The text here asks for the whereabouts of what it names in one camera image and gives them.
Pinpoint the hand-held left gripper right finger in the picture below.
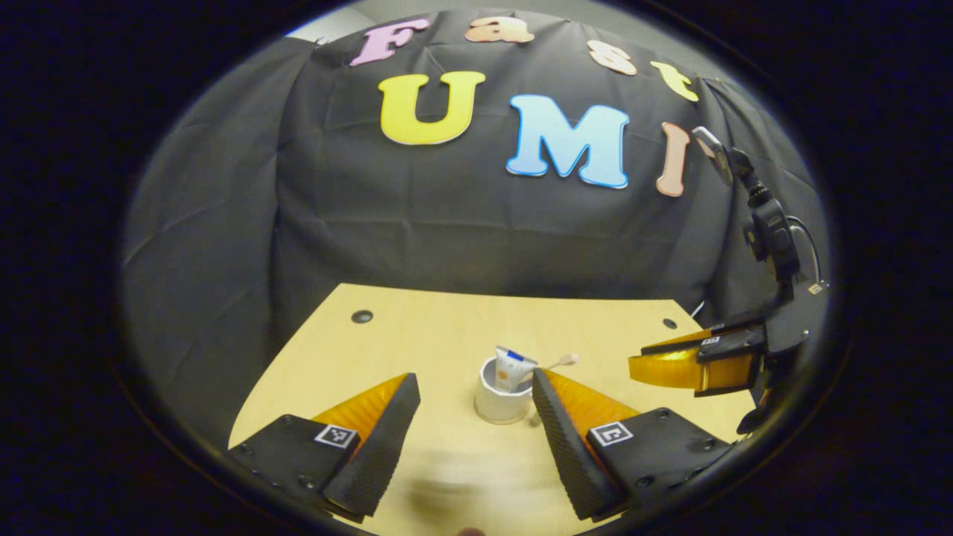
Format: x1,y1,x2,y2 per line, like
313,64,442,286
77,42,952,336
531,367,734,522

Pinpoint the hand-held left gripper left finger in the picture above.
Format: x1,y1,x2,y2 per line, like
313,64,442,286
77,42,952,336
227,372,422,524

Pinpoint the white cup with wooden handle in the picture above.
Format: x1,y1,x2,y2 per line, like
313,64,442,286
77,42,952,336
474,356,538,426

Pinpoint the white toothpaste tube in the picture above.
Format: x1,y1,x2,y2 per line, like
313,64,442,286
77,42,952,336
494,345,538,394

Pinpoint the light wooden desktop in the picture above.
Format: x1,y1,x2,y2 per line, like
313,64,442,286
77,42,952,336
227,283,756,536

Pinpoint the black backdrop cloth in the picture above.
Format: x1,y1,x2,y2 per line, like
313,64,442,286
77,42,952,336
119,7,833,447

